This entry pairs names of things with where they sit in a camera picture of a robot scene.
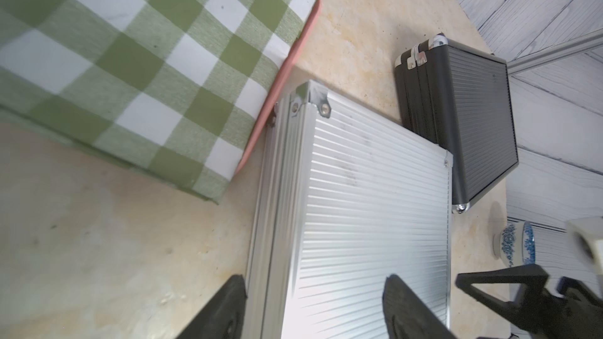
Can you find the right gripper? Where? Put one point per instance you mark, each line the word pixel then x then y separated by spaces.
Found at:
pixel 565 313

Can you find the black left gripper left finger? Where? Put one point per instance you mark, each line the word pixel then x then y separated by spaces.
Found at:
pixel 222 316

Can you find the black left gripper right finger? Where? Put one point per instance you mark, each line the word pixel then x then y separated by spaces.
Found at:
pixel 406 316

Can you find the silver aluminium poker case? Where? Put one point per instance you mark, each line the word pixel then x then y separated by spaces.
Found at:
pixel 347 198

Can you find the black poker case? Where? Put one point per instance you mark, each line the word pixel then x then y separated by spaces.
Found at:
pixel 458 97

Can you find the blue white patterned bowl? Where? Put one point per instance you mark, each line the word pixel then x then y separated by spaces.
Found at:
pixel 515 244

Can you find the green white checkered cloth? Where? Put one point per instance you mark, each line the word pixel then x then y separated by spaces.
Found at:
pixel 170 87

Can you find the pink mat under cloth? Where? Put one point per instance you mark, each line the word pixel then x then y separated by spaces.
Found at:
pixel 278 83

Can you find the right aluminium frame post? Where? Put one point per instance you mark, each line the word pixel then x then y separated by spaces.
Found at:
pixel 555 53

